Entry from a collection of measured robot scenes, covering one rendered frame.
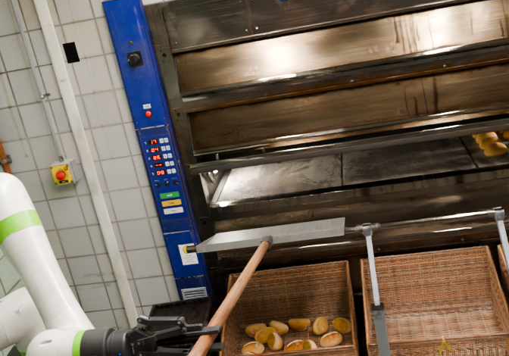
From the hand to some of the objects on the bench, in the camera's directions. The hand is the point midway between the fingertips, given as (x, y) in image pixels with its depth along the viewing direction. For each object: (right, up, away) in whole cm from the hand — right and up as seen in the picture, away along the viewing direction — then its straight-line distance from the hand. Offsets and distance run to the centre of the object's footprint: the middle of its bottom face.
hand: (205, 339), depth 135 cm
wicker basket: (+28, -43, +144) cm, 153 cm away
